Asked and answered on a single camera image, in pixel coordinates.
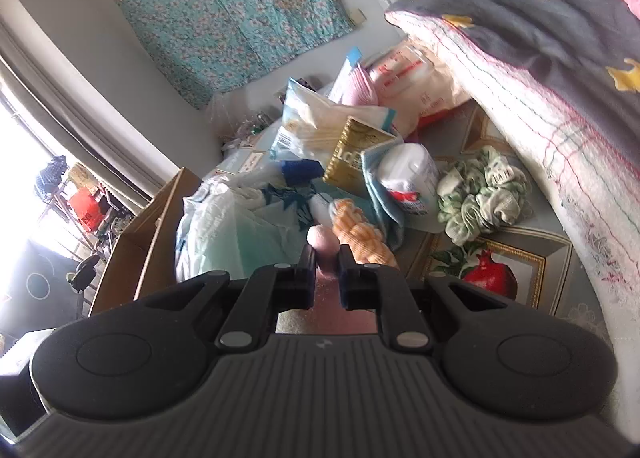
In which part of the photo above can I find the blue striped towel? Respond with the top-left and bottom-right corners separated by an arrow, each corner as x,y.
360,138 -> 406,251

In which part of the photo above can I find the dark blue tissue pack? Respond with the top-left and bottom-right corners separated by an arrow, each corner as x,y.
279,159 -> 324,187

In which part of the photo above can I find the gold tissue pack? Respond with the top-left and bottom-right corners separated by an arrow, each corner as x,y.
323,117 -> 395,197

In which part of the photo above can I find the light blue mask box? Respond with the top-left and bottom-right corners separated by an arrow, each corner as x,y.
328,47 -> 362,103

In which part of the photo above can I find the pink soft sponge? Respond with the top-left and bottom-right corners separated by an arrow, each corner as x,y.
276,225 -> 376,335

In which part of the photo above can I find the white green plastic bag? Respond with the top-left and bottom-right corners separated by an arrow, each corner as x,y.
175,177 -> 314,281

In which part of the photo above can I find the white wipes canister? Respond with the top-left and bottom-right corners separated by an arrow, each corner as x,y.
376,143 -> 440,233

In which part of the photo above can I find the brown cardboard box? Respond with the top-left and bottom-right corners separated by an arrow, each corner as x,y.
90,167 -> 202,316

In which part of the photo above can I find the green white scrunchie cloth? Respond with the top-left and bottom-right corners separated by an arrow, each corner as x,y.
436,146 -> 530,247

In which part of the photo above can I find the clear bag of cotton swabs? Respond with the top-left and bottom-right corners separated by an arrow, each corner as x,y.
270,78 -> 396,166

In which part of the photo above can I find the red crate outside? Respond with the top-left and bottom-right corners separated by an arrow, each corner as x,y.
68,187 -> 105,233

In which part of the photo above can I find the peach wet wipes pack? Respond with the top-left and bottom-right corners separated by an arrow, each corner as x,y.
368,38 -> 471,138

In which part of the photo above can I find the grey curtain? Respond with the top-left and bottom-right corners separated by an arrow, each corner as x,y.
1,18 -> 179,209

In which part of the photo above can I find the grey quilted blanket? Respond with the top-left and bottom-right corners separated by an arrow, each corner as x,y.
385,0 -> 639,440

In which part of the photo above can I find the floral teal wall cloth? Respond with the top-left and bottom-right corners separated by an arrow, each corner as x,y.
115,0 -> 352,109

